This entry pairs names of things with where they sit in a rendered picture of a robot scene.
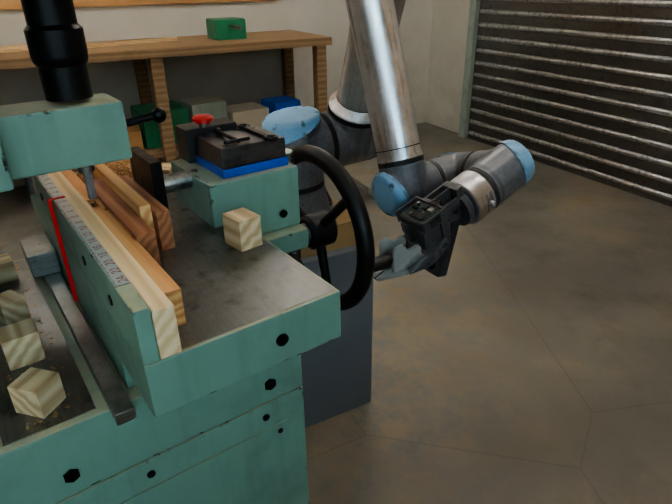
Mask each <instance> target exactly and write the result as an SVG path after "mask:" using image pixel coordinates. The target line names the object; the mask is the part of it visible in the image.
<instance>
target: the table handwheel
mask: <svg viewBox="0 0 672 504"><path fill-rule="evenodd" d="M291 150H293V152H294V165H298V164H299V163H301V162H309V163H312V164H314V165H316V166H318V167H319V168H320V169H321V170H323V171H324V172H325V173H326V175H327V176H328V177H329V178H330V179H331V181H332V182H333V183H334V185H335V186H336V188H337V190H338V191H339V193H340V195H341V197H342V199H341V200H340V201H339V202H338V203H337V204H336V205H335V206H334V207H333V208H332V209H331V210H330V211H329V212H328V211H326V210H322V211H318V212H315V213H311V214H309V213H308V212H307V211H306V210H305V209H304V208H303V207H302V206H301V205H300V204H299V209H300V218H301V219H300V223H299V224H301V225H302V226H304V227H306V228H307V229H308V243H309V245H308V248H309V249H311V250H314V249H316V251H317V256H318V261H319V266H320V271H321V278H322V279H324V280H325V281H326V282H328V283H329V284H331V285H332V283H331V278H330V272H329V265H328V258H327V250H326V246H327V245H330V244H333V243H334V242H335V241H336V239H337V235H338V226H337V223H336V218H337V217H338V216H339V215H340V214H341V213H342V212H344V211H345V210H346V209H347V210H348V213H349V216H350V219H351V222H352V226H353V230H354V235H355V240H356V250H357V265H356V273H355V277H354V280H353V283H352V285H351V287H350V288H349V290H348V291H347V292H345V293H344V294H340V310H341V311H343V310H348V309H351V308H353V307H355V306H356V305H358V304H359V303H360V302H361V301H362V300H363V298H364V297H365V296H366V294H367V292H368V290H369V288H370V285H371V282H372V278H373V274H374V267H375V244H374V236H373V230H372V226H371V221H370V218H369V214H368V211H367V208H366V205H365V203H364V200H363V198H362V196H361V193H360V191H359V189H358V187H357V185H356V184H355V182H354V180H353V179H352V177H351V176H350V174H349V173H348V171H347V170H346V169H345V167H344V166H343V165H342V164H341V163H340V162H339V161H338V160H337V159H336V158H335V157H334V156H333V155H331V154H330V153H329V152H327V151H326V150H324V149H322V148H320V147H317V146H313V145H299V146H296V147H294V148H292V149H291Z"/></svg>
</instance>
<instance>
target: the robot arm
mask: <svg viewBox="0 0 672 504"><path fill-rule="evenodd" d="M345 1H346V6H347V11H348V16H349V20H350V27H349V32H348V38H347V44H346V49H345V55H344V61H343V67H342V72H341V78H340V84H339V89H338V90H337V91H336V92H334V93H333V94H332V95H331V96H330V98H329V102H328V108H327V111H325V112H320V113H319V111H318V110H317V109H316V108H314V107H310V106H306V107H303V106H294V107H287V108H283V109H280V110H277V111H274V112H272V113H270V114H269V115H267V116H266V117H265V118H264V120H263V121H262V128H263V129H265V130H268V131H270V132H273V133H275V134H278V135H280V136H283V137H284V138H285V148H288V149H292V148H294V147H296V146H299V145H313V146H317V147H320V148H322V149H324V150H326V151H327V152H329V153H330V154H331V155H333V156H334V157H335V158H336V159H337V160H338V161H339V162H340V163H341V164H342V165H343V166H347V165H350V164H354V163H358V162H362V161H365V160H371V159H373V158H375V157H377V158H378V161H377V164H378V169H379V173H377V174H376V175H375V177H374V178H373V181H372V192H373V196H374V199H375V201H376V203H377V205H378V206H379V208H380V209H381V210H382V211H383V212H384V213H385V214H387V215H389V216H392V217H397V219H398V222H400V221H401V223H400V224H401V227H402V231H403V232H404V234H405V235H402V236H399V237H398V238H397V239H396V240H395V241H391V240H390V239H389V238H388V237H384V238H383V239H381V241H380V242H379V255H382V254H388V255H390V256H391V257H392V258H393V263H392V265H391V267H389V268H387V269H385V270H381V271H377V272H374V276H373V278H374V279H375V280H376V281H383V280H389V279H394V278H399V277H403V276H405V275H408V274H413V273H416V272H418V271H421V270H423V269H425V270H426V271H428V272H430V273H431V274H433V275H435V276H436V277H442V276H446V275H447V271H448V267H449V263H450V259H451V255H452V251H453V247H454V244H455V240H456V236H457V232H458V228H459V225H461V226H465V225H468V224H476V223H478V222H480V221H481V220H482V219H483V218H484V217H486V216H487V215H488V214H489V213H491V212H492V211H493V210H494V209H495V208H497V207H498V206H499V205H500V204H502V203H503V202H504V201H505V200H506V199H508V198H509V197H510V196H511V195H513V194H514V193H515V192H516V191H518V190H519V189H520V188H521V187H524V186H525V185H526V184H527V182H528V181H529V180H530V179H531V178H532V177H533V175H534V173H535V164H534V161H533V158H532V156H531V154H530V152H529V151H528V150H527V149H526V148H525V147H524V146H523V145H522V144H521V143H519V142H517V141H515V140H505V141H503V142H500V143H498V144H497V146H496V147H495V148H493V149H490V150H478V151H467V152H446V153H443V154H440V155H438V156H436V157H435V158H433V159H431V160H426V161H425V160H424V156H423V152H422V150H421V146H420V141H419V135H418V130H417V124H416V119H415V114H414V108H413V103H412V97H411V92H410V87H409V81H408V76H407V70H406V65H405V60H404V54H403V49H402V43H401V38H400V33H399V26H400V22H401V18H402V14H403V10H404V6H405V2H406V0H345ZM296 166H297V168H298V189H299V204H300V205H301V206H302V207H303V208H304V209H305V210H306V211H307V212H308V213H309V214H311V213H315V212H318V211H322V210H326V211H328V212H329V211H330V210H331V209H332V208H333V201H332V199H331V197H330V195H329V193H328V191H327V189H326V186H325V183H324V171H323V170H321V169H320V168H319V167H318V166H316V165H314V164H312V163H309V162H301V163H299V164H298V165H296Z"/></svg>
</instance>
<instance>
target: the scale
mask: <svg viewBox="0 0 672 504"><path fill-rule="evenodd" d="M37 178H38V179H39V181H40V182H41V184H42V185H43V186H44V188H45V189H46V191H47V192H48V193H49V195H50V196H51V198H55V197H60V196H63V195H62V193H61V192H60V191H59V189H58V188H57V187H56V185H55V184H54V183H53V182H52V180H51V179H50V178H49V176H48V175H47V174H44V175H39V176H37ZM54 202H55V203H56V205H57V206H58V207H59V209H60V210H61V212H62V213H63V215H64V216H65V217H66V219H67V220H68V222H69V223H70V224H71V226H72V227H73V229H74V230H75V231H76V233H77V234H78V236H79V237H80V238H81V240H82V241H83V243H84V244H85V246H86V247H87V248H88V250H89V251H90V253H91V254H92V255H93V257H94V258H95V260H96V261H97V262H98V264H99V265H100V267H101V268H102V269H103V271H104V272H105V274H106V275H107V277H108V278H109V279H110V281H111V282H112V284H113V285H114V286H115V288H116V287H119V286H122V285H126V284H129V283H130V281H129V280H128V279H127V277H126V276H125V275H124V274H123V272H122V271H121V270H120V268H119V267H118V266H117V265H116V263H115V262H114V261H113V259H112V258H111V257H110V255H109V254H108V253H107V252H106V250H105V249H104V248H103V246H102V245H101V244H100V242H99V241H98V240H97V239H96V237H95V236H94V235H93V233H92V232H91V231H90V230H89V228H88V227H87V226H86V224H85V223H84V222H83V220H82V219H81V218H80V217H79V215H78V214H77V213H76V211H75V210H74V209H73V208H72V206H71V205H70V204H69V202H68V201H67V200H66V198H61V199H56V200H54Z"/></svg>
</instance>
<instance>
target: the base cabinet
mask: <svg viewBox="0 0 672 504"><path fill-rule="evenodd" d="M55 504H309V489H308V471H307V453H306V434H305V416H304V398H303V387H302V385H301V386H300V387H298V388H295V389H293V390H291V391H289V392H287V393H285V394H283V395H281V396H279V397H277V398H275V399H272V400H270V401H268V402H266V403H264V404H262V405H260V406H258V407H256V408H254V409H251V410H249V411H247V412H245V413H243V414H241V415H239V416H237V417H235V418H233V419H231V420H228V421H226V422H224V423H222V424H220V425H218V426H216V427H214V428H212V429H210V430H207V431H205V432H203V433H201V434H199V435H197V436H195V437H193V438H191V439H189V440H187V441H184V442H182V443H180V444H178V445H176V446H174V447H172V448H170V449H168V450H166V451H164V452H161V453H159V454H157V455H155V456H153V457H151V458H149V459H147V460H145V461H143V462H140V463H138V464H136V465H134V466H132V467H130V468H128V469H126V470H124V471H122V472H120V473H117V474H115V475H113V476H111V477H109V478H107V479H105V480H103V481H101V482H99V483H96V484H94V485H92V486H90V487H88V488H86V489H84V490H82V491H80V492H78V493H76V494H73V495H71V496H69V497H67V498H65V499H63V500H61V501H59V502H57V503H55Z"/></svg>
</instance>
